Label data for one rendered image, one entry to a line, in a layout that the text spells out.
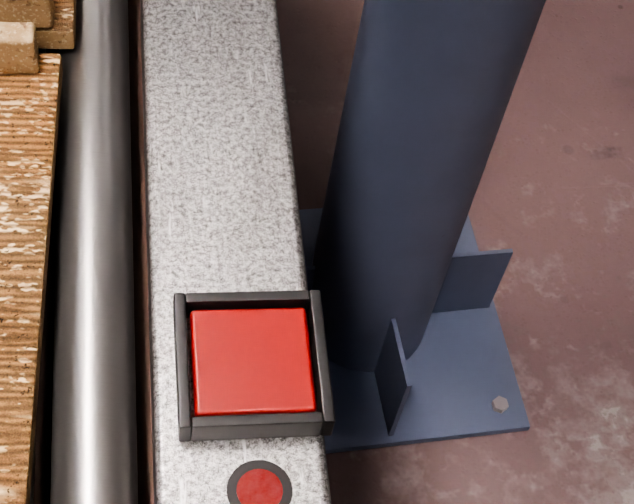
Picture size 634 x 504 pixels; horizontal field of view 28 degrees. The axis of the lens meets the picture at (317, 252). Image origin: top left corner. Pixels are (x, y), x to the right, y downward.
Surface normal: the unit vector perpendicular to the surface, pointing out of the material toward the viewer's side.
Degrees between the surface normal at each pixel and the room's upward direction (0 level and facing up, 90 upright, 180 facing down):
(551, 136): 0
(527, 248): 0
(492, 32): 90
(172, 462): 0
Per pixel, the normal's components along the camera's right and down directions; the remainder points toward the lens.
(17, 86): 0.11, -0.55
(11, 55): 0.06, 0.77
